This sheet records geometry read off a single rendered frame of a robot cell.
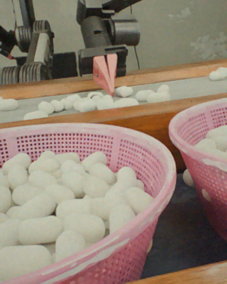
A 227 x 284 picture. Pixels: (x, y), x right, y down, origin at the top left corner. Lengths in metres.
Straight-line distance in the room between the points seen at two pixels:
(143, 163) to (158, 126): 0.13
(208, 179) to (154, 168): 0.04
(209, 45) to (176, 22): 0.35
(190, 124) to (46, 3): 2.32
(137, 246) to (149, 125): 0.24
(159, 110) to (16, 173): 0.19
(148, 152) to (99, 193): 0.06
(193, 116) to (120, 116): 0.09
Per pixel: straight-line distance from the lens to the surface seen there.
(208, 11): 2.92
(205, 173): 0.28
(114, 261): 0.18
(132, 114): 0.41
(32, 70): 0.98
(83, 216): 0.24
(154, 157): 0.29
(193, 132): 0.39
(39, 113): 0.50
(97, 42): 0.71
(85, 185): 0.29
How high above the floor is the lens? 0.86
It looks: 17 degrees down
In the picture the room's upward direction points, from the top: 5 degrees counter-clockwise
